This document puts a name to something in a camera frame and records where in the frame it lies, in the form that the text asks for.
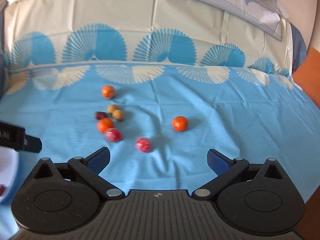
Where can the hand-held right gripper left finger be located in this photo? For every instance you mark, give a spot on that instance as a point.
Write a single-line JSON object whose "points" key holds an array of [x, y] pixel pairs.
{"points": [[101, 161]]}

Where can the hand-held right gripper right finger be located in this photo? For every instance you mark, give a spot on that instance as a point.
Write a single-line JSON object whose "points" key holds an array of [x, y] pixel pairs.
{"points": [[217, 161]]}

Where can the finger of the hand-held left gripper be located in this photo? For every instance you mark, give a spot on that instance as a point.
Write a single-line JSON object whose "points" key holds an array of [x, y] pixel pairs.
{"points": [[33, 144]]}

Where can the small red apple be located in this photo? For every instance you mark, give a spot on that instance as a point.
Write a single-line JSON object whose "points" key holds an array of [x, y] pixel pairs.
{"points": [[143, 144], [113, 135]]}

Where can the pale round plate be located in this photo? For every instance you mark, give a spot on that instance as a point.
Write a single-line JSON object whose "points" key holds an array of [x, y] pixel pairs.
{"points": [[7, 170]]}

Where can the orange tangerine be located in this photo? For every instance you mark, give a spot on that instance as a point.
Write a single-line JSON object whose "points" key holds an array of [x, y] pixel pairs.
{"points": [[105, 125], [180, 123], [108, 91]]}

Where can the dark red date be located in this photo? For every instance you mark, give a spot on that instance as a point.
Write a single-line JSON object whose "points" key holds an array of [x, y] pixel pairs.
{"points": [[2, 189], [100, 115]]}

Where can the tan longan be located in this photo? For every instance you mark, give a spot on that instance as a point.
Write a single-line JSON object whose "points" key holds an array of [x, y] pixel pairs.
{"points": [[118, 115], [111, 108]]}

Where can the blue fan-print cloth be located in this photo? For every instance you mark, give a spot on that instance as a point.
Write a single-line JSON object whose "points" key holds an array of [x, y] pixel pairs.
{"points": [[212, 105]]}

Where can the orange cushion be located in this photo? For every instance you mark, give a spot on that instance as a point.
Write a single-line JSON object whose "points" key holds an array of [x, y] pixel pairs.
{"points": [[310, 75]]}

